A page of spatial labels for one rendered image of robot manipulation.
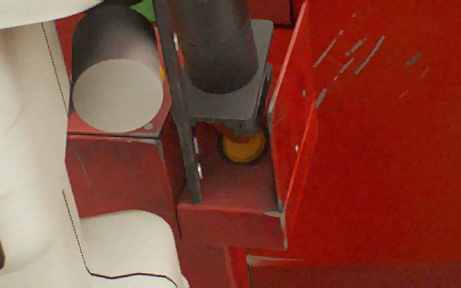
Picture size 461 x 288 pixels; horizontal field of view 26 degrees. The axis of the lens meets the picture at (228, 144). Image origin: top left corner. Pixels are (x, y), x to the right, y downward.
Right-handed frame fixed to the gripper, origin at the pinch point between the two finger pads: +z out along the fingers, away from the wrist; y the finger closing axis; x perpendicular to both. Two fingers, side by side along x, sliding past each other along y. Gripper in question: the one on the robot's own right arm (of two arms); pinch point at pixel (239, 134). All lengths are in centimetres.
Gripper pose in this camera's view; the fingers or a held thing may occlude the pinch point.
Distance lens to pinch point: 87.5
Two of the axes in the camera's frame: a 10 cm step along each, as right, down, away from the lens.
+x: -9.7, -0.7, 2.3
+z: 1.5, 5.8, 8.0
